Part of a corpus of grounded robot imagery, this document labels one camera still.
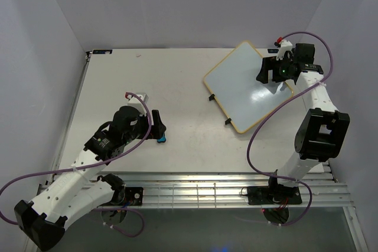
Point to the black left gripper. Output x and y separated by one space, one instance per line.
157 130

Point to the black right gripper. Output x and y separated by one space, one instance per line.
268 64

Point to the blue whiteboard eraser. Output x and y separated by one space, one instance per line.
162 140

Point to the yellow framed whiteboard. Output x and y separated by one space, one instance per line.
244 100

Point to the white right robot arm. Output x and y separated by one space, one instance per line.
323 129

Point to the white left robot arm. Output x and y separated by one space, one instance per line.
47 216

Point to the black left corner label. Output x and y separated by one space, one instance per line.
102 52

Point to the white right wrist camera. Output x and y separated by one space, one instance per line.
283 46

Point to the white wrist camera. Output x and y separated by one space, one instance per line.
283 46
135 101

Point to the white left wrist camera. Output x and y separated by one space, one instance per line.
135 101

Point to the black wire easel stand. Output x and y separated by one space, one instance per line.
220 110

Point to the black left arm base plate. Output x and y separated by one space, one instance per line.
131 196

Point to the aluminium table frame rail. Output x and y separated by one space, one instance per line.
200 191

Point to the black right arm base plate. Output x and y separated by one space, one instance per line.
264 195

